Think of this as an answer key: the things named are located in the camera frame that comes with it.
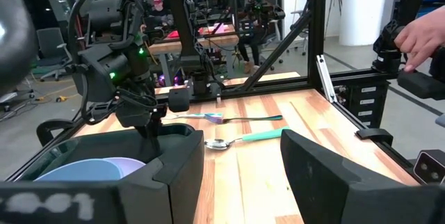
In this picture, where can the person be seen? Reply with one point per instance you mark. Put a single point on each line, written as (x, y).
(160, 12)
(257, 32)

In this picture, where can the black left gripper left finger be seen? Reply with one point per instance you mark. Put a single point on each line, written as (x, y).
(104, 203)

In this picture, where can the silver metal bracket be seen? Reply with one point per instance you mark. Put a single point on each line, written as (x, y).
(327, 78)

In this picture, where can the grey office chair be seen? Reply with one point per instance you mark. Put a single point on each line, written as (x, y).
(52, 53)

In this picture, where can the black motor unit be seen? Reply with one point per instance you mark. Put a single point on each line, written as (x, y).
(417, 85)

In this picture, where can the table camera with mount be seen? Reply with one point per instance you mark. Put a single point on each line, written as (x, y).
(431, 166)

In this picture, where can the black plastic clip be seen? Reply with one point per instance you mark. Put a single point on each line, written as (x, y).
(375, 135)
(55, 123)

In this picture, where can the dark green tray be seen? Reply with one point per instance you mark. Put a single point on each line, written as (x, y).
(45, 161)

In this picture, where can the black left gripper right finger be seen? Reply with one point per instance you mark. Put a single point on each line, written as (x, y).
(347, 196)

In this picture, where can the black aluminium table frame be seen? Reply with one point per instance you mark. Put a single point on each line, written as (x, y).
(316, 25)

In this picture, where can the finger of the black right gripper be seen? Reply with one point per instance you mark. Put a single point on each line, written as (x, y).
(146, 140)
(159, 137)

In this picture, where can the lavender plate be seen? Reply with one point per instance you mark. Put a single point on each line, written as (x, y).
(130, 166)

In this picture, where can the person's hand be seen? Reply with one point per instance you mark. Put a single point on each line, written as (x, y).
(424, 32)

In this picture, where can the blue bowl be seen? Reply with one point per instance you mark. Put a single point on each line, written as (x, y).
(76, 172)

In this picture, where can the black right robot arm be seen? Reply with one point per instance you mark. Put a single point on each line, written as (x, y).
(104, 43)

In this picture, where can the white pillar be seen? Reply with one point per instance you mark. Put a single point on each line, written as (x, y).
(365, 8)

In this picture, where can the black drawer cabinet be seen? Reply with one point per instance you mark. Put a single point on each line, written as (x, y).
(368, 102)

